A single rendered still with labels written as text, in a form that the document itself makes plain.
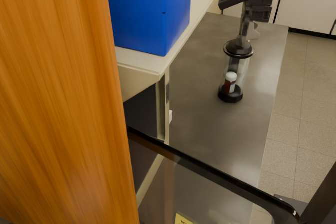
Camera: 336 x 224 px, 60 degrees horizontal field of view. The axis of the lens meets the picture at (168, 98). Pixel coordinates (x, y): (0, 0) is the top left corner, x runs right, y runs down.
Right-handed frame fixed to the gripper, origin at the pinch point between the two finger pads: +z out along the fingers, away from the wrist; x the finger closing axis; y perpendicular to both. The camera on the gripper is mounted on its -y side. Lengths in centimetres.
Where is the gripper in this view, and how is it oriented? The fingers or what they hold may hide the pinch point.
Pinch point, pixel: (240, 39)
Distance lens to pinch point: 106.5
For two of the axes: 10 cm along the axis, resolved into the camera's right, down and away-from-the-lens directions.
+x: 1.3, -6.6, 7.4
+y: 9.9, 0.9, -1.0
